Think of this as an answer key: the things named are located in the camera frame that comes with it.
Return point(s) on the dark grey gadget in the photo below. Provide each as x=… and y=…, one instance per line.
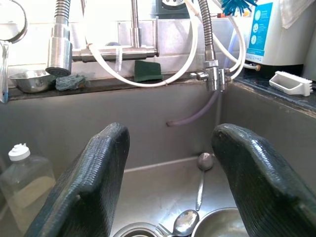
x=172, y=11

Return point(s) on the steel sink drain strainer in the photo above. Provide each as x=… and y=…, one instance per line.
x=133, y=232

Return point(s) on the blue bottle brush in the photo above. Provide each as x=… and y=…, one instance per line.
x=234, y=6

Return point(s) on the steel spoon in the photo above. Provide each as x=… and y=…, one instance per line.
x=185, y=221
x=205, y=161

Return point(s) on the white water purifier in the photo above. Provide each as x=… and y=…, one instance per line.
x=284, y=44

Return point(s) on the green scouring pad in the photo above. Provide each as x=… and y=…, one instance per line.
x=70, y=82

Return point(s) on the steel diverter valve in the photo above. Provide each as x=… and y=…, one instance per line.
x=214, y=76

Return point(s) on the steel sink tap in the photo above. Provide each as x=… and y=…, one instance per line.
x=111, y=53

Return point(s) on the small steel bowl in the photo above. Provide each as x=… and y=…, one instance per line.
x=29, y=82

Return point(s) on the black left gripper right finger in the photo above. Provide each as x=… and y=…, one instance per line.
x=266, y=197

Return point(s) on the white scrub brush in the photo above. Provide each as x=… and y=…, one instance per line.
x=306, y=86

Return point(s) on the clear bottle white cap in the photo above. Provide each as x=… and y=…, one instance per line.
x=24, y=177

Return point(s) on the dark green sponge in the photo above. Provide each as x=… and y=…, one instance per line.
x=148, y=71

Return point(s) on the round steel strainer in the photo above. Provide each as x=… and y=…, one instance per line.
x=12, y=32

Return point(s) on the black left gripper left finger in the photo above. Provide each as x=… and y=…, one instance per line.
x=86, y=185

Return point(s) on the stainless steel sink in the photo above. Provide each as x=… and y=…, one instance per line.
x=148, y=123

